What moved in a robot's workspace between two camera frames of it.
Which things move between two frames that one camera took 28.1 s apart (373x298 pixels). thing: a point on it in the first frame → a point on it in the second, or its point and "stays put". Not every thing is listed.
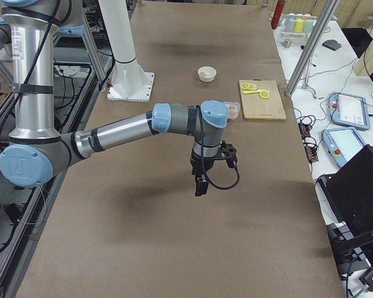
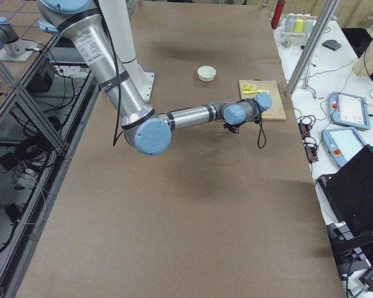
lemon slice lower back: x=252 y=86 stays put
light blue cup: x=308 y=25 stays put
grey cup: x=290 y=23 stays put
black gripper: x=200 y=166 → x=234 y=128
